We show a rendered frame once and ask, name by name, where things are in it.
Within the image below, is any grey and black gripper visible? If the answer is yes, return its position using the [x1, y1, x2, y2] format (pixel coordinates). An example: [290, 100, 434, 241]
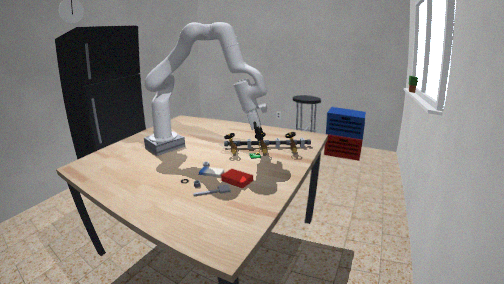
[244, 110, 263, 141]

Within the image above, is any dark grey pipe with tee junction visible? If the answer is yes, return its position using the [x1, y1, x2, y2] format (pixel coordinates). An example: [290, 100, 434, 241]
[224, 132, 311, 154]

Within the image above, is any green tag with gold chain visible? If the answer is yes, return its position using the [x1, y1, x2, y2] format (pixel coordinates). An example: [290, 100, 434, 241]
[249, 150, 261, 158]

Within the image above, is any red rectangular block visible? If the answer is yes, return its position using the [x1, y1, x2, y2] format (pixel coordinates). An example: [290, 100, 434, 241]
[221, 169, 253, 188]

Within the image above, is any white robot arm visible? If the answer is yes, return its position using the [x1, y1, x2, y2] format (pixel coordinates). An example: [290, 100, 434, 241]
[145, 22, 267, 142]

